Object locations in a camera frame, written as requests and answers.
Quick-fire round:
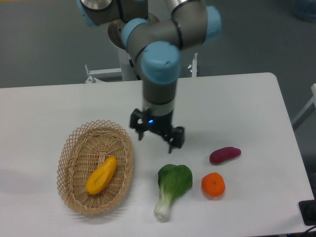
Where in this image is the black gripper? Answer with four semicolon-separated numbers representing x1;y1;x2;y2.
129;109;185;154

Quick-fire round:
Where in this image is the yellow mango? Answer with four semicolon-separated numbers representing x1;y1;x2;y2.
85;157;118;195

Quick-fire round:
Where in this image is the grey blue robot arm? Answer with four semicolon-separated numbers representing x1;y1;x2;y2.
77;0;222;150

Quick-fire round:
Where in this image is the woven wicker basket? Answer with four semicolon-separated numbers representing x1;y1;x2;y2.
57;120;134;215

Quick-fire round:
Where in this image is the green bok choy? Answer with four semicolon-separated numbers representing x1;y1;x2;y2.
154;164;193;221

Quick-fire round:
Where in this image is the purple sweet potato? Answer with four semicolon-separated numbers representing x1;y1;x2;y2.
209;147;241;165

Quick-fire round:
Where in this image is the orange tangerine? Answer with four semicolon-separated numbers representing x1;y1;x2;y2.
201;172;226;198

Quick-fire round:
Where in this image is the black device at table edge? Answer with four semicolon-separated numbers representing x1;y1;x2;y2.
298;199;316;226

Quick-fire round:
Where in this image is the black cable on pedestal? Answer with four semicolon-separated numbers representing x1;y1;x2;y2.
128;58;142;81

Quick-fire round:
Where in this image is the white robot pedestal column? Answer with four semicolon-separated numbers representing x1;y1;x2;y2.
117;47;141;81

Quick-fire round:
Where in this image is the white frame at right edge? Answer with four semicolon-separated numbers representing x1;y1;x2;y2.
291;83;316;131

